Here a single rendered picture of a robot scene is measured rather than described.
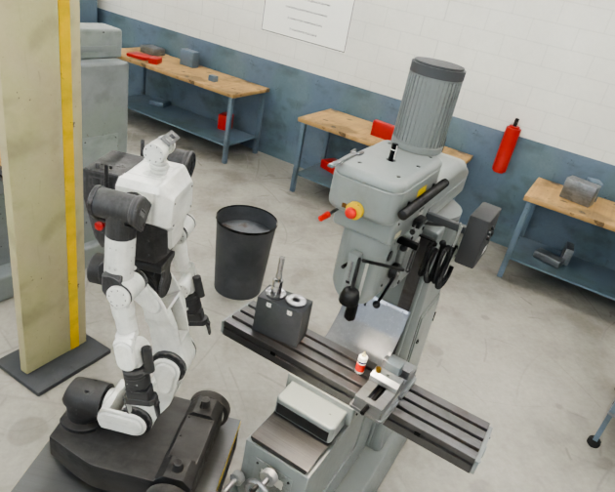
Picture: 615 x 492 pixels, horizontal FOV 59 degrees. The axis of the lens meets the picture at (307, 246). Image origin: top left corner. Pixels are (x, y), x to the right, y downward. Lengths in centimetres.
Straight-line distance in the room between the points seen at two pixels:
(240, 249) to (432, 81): 239
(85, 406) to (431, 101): 182
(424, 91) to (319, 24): 487
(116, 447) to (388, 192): 153
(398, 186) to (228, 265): 257
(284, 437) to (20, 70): 199
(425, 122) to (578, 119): 408
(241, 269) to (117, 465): 209
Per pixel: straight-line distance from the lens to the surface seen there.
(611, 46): 599
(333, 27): 677
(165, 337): 211
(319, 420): 231
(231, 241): 404
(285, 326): 240
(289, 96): 712
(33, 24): 287
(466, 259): 220
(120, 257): 172
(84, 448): 252
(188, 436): 251
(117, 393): 247
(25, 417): 347
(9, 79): 285
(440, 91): 205
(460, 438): 230
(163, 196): 175
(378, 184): 176
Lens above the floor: 248
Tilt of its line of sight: 28 degrees down
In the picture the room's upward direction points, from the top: 12 degrees clockwise
